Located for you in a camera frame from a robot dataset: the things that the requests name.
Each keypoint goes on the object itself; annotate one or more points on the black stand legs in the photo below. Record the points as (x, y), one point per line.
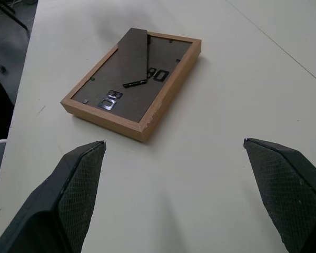
(9, 10)

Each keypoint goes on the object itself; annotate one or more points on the wooden picture frame face down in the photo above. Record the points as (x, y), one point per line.
(137, 84)

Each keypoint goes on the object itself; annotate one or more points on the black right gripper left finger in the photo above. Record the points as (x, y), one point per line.
(55, 200)

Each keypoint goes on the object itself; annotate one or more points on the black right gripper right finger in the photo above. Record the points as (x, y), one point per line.
(289, 189)

